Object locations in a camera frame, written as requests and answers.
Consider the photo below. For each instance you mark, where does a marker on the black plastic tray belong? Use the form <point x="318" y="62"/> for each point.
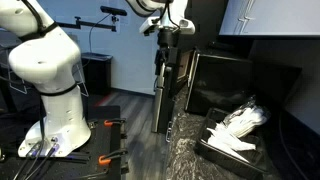
<point x="230" y="160"/>

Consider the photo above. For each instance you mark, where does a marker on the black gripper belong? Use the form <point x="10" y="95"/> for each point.
<point x="167" y="38"/>

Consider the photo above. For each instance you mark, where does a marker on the orange black bar clamp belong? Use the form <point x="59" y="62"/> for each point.
<point x="113" y="122"/>
<point x="108" y="158"/>

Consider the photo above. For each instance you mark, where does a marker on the black trash bin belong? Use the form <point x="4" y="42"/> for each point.
<point x="96" y="73"/>

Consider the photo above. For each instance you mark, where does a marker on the loose white wrapped cutlery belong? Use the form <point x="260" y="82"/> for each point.
<point x="226" y="141"/>

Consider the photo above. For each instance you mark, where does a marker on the clear bag of white cutlery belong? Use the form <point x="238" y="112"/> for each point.
<point x="248" y="118"/>

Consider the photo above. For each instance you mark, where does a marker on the white upper cabinets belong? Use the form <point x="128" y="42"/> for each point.
<point x="280" y="16"/>

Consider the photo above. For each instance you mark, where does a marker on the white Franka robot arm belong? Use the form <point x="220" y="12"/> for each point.
<point x="50" y="60"/>

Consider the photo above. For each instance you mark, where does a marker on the black camera on boom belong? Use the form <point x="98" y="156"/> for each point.
<point x="113" y="10"/>

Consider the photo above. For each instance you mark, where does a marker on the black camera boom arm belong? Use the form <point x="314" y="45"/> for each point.
<point x="86" y="24"/>

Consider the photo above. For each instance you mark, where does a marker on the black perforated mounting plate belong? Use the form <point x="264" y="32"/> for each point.
<point x="106" y="140"/>

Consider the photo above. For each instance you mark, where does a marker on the black stainless microwave oven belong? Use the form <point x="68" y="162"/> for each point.
<point x="226" y="83"/>

